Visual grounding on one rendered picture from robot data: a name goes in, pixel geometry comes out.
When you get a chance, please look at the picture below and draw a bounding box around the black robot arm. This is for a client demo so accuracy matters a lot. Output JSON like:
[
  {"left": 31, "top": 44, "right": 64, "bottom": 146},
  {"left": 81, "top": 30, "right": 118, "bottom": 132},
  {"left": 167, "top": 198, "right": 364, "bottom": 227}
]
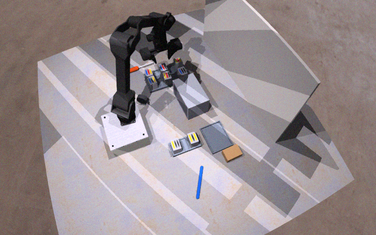
[{"left": 109, "top": 12, "right": 176, "bottom": 126}]

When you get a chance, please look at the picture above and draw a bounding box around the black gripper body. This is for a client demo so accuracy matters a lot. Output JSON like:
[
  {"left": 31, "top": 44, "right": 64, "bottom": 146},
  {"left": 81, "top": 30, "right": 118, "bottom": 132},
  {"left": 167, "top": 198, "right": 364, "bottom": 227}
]
[{"left": 140, "top": 38, "right": 182, "bottom": 61}]

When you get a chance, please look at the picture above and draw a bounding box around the brown rectangular block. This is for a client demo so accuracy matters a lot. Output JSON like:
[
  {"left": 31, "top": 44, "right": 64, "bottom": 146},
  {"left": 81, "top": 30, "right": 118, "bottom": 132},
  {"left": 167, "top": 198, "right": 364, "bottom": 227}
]
[{"left": 222, "top": 144, "right": 242, "bottom": 163}]

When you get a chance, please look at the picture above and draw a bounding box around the orange-handled screwdriver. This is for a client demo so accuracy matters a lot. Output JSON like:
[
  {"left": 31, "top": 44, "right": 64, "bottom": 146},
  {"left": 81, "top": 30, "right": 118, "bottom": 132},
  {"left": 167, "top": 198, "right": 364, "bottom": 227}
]
[{"left": 130, "top": 62, "right": 153, "bottom": 73}]

